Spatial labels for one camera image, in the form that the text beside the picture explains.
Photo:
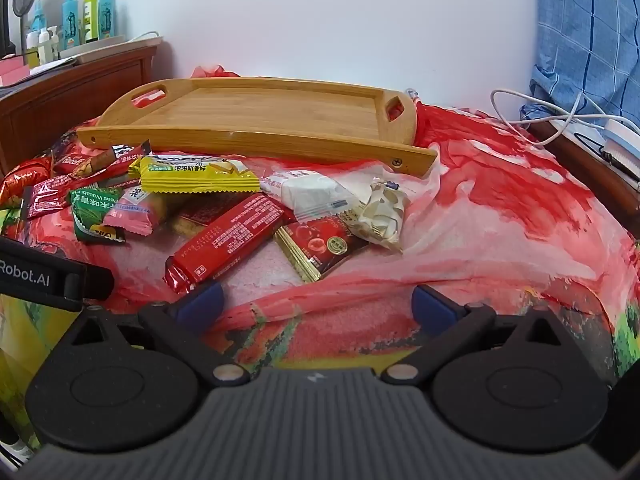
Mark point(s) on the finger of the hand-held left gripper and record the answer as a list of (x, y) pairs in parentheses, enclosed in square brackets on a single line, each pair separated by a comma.
[(97, 282)]

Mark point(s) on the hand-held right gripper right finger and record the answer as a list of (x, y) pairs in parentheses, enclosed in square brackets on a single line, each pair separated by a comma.
[(432, 304)]

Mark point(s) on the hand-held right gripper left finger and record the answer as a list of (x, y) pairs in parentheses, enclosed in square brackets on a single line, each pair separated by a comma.
[(200, 302)]

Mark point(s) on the long red snack packet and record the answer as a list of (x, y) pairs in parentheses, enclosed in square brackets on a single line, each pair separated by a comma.
[(225, 242)]

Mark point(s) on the green snack packet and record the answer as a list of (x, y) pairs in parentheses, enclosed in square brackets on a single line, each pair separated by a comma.
[(92, 210)]

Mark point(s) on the pink snack packet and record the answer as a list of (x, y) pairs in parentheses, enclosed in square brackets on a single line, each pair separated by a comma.
[(127, 215)]

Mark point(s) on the red stick snack packet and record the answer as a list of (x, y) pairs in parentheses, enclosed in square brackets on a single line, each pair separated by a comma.
[(55, 195)]

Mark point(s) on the shiny red snack bag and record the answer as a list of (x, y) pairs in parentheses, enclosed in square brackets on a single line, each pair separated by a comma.
[(22, 180)]

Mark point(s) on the cream snack wrapper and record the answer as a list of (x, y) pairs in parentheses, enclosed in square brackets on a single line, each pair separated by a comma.
[(380, 215)]

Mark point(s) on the dark red gold-edged packet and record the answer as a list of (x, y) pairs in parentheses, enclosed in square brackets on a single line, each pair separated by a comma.
[(320, 247)]

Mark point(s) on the yellow snack packet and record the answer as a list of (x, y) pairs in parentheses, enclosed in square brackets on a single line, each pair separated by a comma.
[(195, 175)]

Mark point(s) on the white clear-wrapped snack packet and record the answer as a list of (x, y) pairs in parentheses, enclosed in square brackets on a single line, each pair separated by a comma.
[(310, 195)]

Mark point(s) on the wooden tray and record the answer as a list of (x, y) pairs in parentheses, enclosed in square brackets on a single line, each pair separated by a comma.
[(270, 110)]

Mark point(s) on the red-brown wooden cabinet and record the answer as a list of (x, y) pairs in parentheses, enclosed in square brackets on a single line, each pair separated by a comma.
[(65, 100)]

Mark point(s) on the pink box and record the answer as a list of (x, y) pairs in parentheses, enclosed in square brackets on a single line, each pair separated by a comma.
[(12, 70)]

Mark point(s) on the stack of papers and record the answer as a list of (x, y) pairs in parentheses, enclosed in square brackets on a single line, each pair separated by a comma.
[(52, 66)]

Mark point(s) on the white pump bottle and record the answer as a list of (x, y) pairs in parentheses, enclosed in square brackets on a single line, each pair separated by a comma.
[(48, 46), (32, 50)]

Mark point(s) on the beige rectangular tray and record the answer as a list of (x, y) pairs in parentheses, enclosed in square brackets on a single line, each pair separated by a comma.
[(140, 44)]

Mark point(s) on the small blue spray bottle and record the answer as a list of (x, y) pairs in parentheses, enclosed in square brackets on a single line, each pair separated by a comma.
[(38, 19)]

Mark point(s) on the white power strip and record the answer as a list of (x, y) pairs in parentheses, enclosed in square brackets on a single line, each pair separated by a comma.
[(622, 136)]

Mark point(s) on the green spray bottle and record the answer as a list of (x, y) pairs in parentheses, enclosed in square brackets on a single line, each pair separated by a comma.
[(90, 15)]

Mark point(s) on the dark monitor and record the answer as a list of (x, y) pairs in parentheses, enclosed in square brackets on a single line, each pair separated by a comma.
[(4, 5)]

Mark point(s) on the blue plaid cloth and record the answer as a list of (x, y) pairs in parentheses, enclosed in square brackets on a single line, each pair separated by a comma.
[(585, 35)]

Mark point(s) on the wooden bed frame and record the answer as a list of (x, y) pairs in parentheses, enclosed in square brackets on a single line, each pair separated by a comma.
[(590, 180)]

